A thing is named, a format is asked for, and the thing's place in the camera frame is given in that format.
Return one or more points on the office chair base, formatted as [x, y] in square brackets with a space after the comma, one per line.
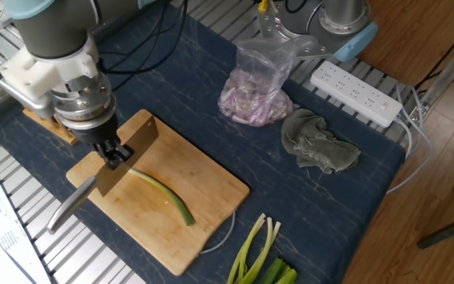
[447, 230]

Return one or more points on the wooden cutting board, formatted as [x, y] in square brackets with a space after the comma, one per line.
[164, 229]

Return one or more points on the grey-green rag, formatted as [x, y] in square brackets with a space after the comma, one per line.
[313, 142]

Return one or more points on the aluminium extrusion post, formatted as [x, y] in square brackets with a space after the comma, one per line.
[447, 75]

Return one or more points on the clear plastic bag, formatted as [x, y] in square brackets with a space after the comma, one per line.
[254, 98]

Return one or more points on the green scallion leaves bundle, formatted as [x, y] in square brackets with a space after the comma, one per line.
[276, 272]

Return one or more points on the steel cleaver knife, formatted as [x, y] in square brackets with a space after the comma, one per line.
[142, 138]

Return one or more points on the wooden dish rack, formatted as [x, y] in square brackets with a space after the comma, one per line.
[57, 130]

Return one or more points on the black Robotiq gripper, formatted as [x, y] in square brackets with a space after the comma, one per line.
[99, 134]

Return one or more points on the white power strip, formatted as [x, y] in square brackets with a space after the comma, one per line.
[353, 92]

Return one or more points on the single scallion stalk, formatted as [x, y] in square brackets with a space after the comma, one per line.
[172, 197]

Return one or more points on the yellow plug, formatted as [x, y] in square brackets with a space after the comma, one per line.
[263, 4]

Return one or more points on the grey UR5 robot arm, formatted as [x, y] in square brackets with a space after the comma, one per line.
[53, 35]

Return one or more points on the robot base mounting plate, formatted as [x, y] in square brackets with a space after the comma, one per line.
[268, 27]

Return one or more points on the scallion with white stem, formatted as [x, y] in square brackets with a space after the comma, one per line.
[269, 232]
[275, 232]
[250, 238]

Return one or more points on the dark blue marbled mat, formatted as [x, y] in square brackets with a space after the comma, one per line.
[219, 150]

